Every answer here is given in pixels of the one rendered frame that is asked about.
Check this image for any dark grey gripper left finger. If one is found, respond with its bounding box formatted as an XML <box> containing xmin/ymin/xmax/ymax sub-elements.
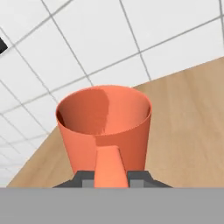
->
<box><xmin>52</xmin><ymin>171</ymin><xmax>96</xmax><ymax>189</ymax></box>

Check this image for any black object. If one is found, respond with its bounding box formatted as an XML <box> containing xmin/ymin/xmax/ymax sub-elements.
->
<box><xmin>0</xmin><ymin>38</ymin><xmax>9</xmax><ymax>55</ymax></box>

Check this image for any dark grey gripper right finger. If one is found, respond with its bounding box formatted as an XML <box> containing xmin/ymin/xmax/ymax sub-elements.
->
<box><xmin>126</xmin><ymin>170</ymin><xmax>173</xmax><ymax>189</ymax></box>

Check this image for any orange cup with handle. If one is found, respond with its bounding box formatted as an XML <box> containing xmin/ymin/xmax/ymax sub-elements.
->
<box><xmin>55</xmin><ymin>84</ymin><xmax>153</xmax><ymax>189</ymax></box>

